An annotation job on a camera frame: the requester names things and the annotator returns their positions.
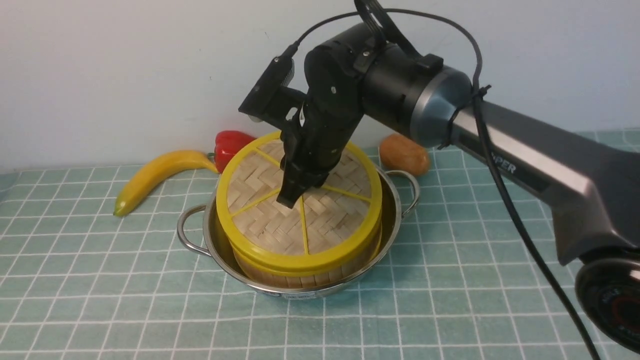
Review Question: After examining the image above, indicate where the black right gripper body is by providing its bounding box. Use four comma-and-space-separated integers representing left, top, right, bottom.
281, 89, 364, 179

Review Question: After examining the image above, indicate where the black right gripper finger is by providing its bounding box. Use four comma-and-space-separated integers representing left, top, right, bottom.
276, 160, 326, 209

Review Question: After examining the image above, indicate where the woven bamboo steamer lid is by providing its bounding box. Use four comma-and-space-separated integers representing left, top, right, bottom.
215, 131, 383, 276

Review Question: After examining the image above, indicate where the bamboo steamer basket yellow rim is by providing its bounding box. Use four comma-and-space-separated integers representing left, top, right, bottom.
233, 228, 382, 289

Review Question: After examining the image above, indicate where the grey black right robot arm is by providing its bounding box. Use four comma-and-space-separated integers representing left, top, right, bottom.
241, 20, 639, 353

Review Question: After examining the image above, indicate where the stainless steel pot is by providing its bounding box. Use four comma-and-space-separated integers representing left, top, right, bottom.
176, 167, 421, 301

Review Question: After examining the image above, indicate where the red bell pepper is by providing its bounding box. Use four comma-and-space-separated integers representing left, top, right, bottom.
206, 130, 256, 173

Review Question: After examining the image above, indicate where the brown potato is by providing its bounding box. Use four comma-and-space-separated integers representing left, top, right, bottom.
378, 133, 431, 177

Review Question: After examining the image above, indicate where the yellow banana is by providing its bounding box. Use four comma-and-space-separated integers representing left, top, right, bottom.
112, 150, 227, 217

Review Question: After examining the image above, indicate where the green checkered tablecloth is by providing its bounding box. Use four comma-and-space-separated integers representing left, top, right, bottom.
0, 147, 590, 360

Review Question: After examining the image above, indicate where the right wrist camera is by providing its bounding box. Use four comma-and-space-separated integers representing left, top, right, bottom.
238, 54, 306, 131

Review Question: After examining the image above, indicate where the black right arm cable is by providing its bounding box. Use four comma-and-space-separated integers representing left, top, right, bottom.
285, 0, 601, 360

